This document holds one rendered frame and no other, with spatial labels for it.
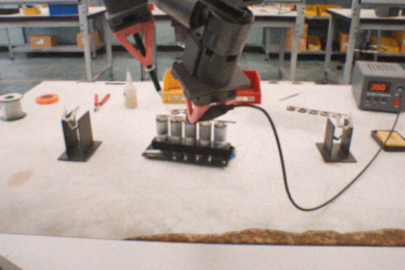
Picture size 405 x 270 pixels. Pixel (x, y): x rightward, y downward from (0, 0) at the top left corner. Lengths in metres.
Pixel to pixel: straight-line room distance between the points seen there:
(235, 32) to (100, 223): 0.31
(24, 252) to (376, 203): 0.50
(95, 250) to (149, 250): 0.07
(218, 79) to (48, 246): 0.31
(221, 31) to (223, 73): 0.07
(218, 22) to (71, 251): 0.34
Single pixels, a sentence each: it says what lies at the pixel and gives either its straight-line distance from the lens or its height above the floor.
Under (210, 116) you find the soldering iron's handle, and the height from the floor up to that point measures 0.87.
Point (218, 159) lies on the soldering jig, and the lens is 0.64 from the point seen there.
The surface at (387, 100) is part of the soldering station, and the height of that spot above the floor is 0.79.
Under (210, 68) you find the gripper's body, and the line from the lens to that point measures 0.48.
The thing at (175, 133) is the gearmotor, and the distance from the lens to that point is 0.67.
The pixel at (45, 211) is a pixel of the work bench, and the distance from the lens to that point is 0.58.
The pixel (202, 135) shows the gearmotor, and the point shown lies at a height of 0.79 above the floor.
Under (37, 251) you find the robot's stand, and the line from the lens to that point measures 0.51.
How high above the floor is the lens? 1.07
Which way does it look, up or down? 23 degrees down
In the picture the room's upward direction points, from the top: straight up
